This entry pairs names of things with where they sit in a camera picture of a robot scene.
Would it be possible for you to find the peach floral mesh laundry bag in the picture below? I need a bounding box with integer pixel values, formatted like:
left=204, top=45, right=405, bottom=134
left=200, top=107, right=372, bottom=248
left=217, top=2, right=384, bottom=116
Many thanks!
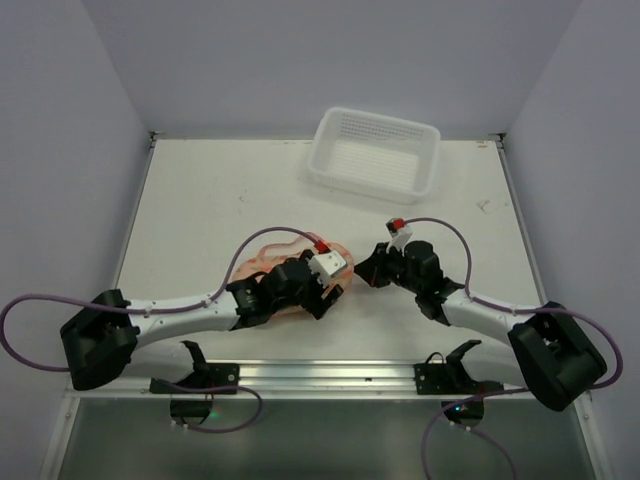
left=226, top=236, right=355, bottom=328

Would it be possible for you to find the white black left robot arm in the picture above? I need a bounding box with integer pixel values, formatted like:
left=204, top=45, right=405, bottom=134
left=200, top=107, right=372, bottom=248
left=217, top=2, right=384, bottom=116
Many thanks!
left=60, top=250, right=350, bottom=391

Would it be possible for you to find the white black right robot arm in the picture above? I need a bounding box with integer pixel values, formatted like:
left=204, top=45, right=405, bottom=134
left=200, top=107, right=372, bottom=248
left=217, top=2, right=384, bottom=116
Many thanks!
left=354, top=241, right=607, bottom=411

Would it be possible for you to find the white plastic mesh basket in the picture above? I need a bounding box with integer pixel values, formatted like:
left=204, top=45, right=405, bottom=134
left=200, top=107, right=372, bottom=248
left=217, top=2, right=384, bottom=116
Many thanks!
left=307, top=107, right=441, bottom=205

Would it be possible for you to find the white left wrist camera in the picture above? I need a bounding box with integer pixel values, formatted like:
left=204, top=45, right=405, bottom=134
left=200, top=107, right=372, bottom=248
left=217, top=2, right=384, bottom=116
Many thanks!
left=308, top=250, right=348, bottom=284

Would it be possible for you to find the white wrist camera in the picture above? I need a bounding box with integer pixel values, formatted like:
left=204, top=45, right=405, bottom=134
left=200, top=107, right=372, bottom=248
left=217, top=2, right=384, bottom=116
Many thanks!
left=386, top=218, right=412, bottom=253
left=308, top=250, right=348, bottom=284

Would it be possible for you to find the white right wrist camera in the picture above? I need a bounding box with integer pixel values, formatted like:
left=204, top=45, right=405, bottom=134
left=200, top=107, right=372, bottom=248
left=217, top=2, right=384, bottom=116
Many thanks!
left=386, top=218, right=412, bottom=253

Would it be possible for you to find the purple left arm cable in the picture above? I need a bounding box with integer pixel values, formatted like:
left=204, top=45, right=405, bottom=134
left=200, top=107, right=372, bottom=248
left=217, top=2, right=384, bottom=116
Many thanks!
left=0, top=227, right=331, bottom=434

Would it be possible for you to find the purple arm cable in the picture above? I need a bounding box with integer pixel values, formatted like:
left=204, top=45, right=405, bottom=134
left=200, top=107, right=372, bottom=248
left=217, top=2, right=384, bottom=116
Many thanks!
left=0, top=227, right=331, bottom=434
left=394, top=216, right=624, bottom=480

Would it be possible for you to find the aluminium mounting rail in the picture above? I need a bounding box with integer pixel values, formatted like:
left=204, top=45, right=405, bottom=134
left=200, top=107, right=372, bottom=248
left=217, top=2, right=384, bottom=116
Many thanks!
left=67, top=350, right=525, bottom=396

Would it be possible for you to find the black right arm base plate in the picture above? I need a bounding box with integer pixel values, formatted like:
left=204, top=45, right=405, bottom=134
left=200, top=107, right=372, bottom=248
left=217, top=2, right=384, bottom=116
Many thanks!
left=413, top=340, right=504, bottom=395

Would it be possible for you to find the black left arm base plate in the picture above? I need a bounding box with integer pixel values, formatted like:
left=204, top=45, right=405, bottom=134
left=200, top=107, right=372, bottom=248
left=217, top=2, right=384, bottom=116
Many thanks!
left=149, top=340, right=240, bottom=394

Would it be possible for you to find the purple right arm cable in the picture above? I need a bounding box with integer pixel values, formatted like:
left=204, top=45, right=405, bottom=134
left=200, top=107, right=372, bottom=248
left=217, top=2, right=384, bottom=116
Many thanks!
left=394, top=216, right=624, bottom=480

